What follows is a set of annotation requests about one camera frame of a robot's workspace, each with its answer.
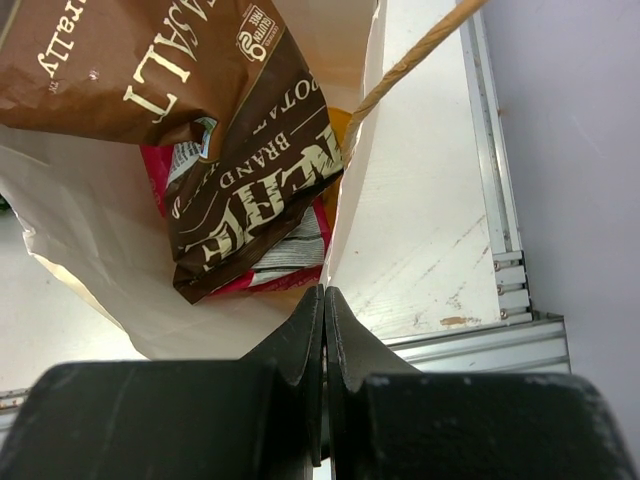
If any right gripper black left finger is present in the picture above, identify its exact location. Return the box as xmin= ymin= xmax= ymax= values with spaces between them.
xmin=1 ymin=286 xmax=324 ymax=479

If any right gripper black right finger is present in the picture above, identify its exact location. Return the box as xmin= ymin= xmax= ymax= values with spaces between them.
xmin=324 ymin=287 xmax=639 ymax=479

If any pink snack bag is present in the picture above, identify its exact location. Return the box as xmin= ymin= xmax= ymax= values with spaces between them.
xmin=140 ymin=142 xmax=337 ymax=295

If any white paper bag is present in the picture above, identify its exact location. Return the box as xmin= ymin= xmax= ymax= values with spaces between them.
xmin=0 ymin=0 xmax=489 ymax=361

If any orange Lot 100 gummy bag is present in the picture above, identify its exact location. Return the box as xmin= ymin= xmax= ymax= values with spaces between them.
xmin=322 ymin=107 xmax=352 ymax=228

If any brown Kettle chips bag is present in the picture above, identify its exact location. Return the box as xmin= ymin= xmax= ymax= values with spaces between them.
xmin=1 ymin=1 xmax=343 ymax=303

